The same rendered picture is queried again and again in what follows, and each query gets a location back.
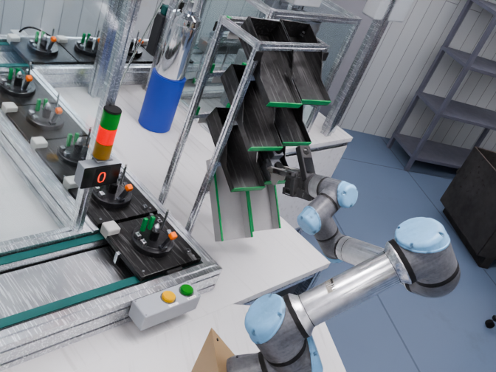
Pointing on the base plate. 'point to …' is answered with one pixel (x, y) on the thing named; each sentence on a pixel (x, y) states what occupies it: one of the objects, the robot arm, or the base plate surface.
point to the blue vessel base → (160, 103)
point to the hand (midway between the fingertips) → (275, 167)
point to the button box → (139, 309)
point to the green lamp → (109, 121)
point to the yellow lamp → (103, 152)
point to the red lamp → (104, 137)
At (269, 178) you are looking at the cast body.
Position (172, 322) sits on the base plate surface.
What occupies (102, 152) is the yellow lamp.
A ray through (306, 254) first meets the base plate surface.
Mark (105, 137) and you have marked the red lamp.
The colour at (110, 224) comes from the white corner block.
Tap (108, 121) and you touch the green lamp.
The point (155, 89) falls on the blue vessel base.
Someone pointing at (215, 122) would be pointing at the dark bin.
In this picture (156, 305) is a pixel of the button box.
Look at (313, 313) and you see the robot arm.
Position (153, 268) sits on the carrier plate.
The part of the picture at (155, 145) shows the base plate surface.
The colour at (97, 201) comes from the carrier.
